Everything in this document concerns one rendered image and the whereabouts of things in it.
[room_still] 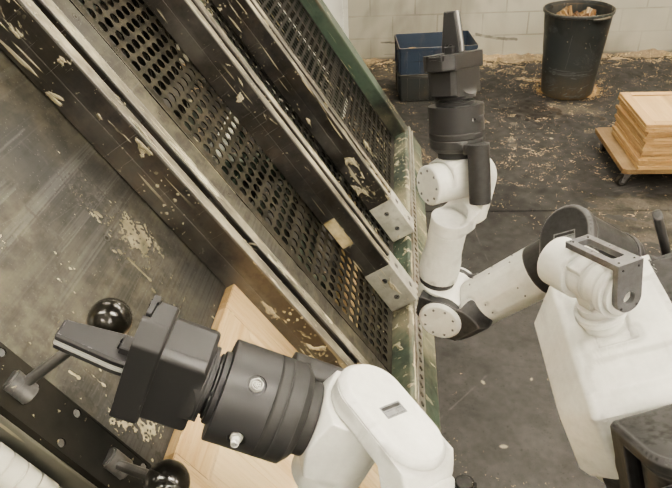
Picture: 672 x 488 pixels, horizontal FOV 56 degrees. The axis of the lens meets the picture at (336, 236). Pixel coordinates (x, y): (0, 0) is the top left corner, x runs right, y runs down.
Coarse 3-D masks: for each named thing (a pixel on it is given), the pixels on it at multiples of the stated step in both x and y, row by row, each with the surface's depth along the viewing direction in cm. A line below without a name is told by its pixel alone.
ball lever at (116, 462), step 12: (108, 456) 60; (120, 456) 61; (108, 468) 60; (120, 468) 59; (132, 468) 58; (144, 468) 57; (156, 468) 53; (168, 468) 53; (180, 468) 53; (144, 480) 56; (156, 480) 52; (168, 480) 52; (180, 480) 53
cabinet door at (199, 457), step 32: (224, 320) 92; (256, 320) 100; (224, 352) 89; (288, 352) 103; (192, 448) 75; (224, 448) 80; (192, 480) 73; (224, 480) 78; (256, 480) 83; (288, 480) 88
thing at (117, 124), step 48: (0, 0) 78; (48, 0) 82; (48, 48) 81; (48, 96) 84; (96, 96) 84; (96, 144) 88; (144, 144) 87; (144, 192) 91; (192, 192) 91; (192, 240) 95; (240, 240) 96; (240, 288) 100; (288, 288) 103; (288, 336) 104; (336, 336) 109
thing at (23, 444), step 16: (0, 416) 55; (0, 432) 56; (16, 432) 56; (16, 448) 57; (32, 448) 57; (32, 464) 58; (48, 464) 58; (64, 464) 58; (64, 480) 59; (80, 480) 59
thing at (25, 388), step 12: (108, 300) 55; (120, 300) 55; (96, 312) 54; (108, 312) 54; (120, 312) 54; (96, 324) 54; (108, 324) 54; (120, 324) 54; (48, 360) 56; (60, 360) 56; (12, 372) 56; (36, 372) 56; (48, 372) 56; (12, 384) 55; (24, 384) 56; (36, 384) 57; (24, 396) 56
